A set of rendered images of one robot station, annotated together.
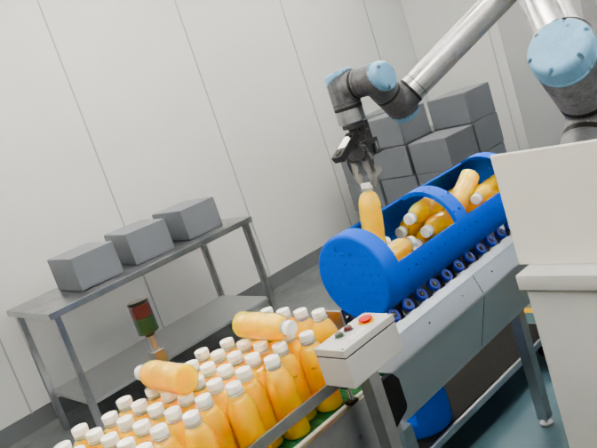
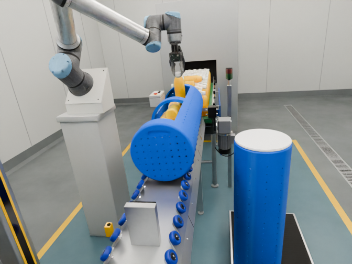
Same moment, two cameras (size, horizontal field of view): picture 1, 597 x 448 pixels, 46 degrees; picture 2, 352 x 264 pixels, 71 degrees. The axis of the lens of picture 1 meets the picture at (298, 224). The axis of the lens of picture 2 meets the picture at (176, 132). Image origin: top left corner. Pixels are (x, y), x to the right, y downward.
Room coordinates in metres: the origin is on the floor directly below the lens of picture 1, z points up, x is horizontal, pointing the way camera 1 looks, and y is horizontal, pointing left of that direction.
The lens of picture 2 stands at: (3.47, -1.29, 1.56)
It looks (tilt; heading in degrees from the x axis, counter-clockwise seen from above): 21 degrees down; 142
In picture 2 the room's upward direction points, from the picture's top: 5 degrees counter-clockwise
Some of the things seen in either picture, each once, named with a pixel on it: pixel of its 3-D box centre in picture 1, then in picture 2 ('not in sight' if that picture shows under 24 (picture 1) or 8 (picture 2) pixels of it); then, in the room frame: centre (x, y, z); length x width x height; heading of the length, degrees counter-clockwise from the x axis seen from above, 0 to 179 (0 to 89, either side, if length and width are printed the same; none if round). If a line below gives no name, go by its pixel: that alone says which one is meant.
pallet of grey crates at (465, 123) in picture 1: (425, 171); not in sight; (6.12, -1.22, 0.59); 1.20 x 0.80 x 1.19; 40
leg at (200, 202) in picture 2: not in sight; (199, 184); (2.09, -0.01, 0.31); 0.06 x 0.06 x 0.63; 42
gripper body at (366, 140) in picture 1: (360, 140); (175, 52); (2.22, -0.27, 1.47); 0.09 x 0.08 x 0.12; 132
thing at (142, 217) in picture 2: not in sight; (143, 222); (2.88, -1.00, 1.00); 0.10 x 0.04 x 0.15; 42
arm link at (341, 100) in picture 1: (343, 89); (173, 22); (2.21, -0.26, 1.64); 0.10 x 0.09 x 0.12; 47
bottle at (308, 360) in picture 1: (319, 372); not in sight; (1.70, 0.07, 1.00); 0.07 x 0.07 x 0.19
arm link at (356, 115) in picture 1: (350, 116); (175, 37); (2.22, -0.26, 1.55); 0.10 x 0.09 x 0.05; 42
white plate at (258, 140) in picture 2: not in sight; (262, 139); (2.83, -0.23, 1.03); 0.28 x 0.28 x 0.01
